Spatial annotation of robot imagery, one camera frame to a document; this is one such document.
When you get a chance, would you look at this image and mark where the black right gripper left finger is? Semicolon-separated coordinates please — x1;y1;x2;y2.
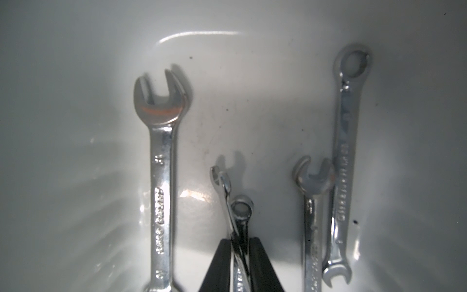
199;239;231;292

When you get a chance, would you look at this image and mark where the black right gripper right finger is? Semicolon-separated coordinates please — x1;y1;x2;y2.
249;237;284;292

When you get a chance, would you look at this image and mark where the small thin silver wrench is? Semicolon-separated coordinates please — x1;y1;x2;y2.
210;165;254;292

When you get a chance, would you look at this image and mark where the silver combination wrench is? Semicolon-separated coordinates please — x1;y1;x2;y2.
133;69;189;292

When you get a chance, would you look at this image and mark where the white plastic storage box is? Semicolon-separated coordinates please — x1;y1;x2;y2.
1;1;467;292

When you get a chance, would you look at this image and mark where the silver wrench in box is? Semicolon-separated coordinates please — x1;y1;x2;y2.
322;43;373;288

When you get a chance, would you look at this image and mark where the silver ring-end wrench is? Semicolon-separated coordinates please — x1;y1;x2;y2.
293;155;334;292

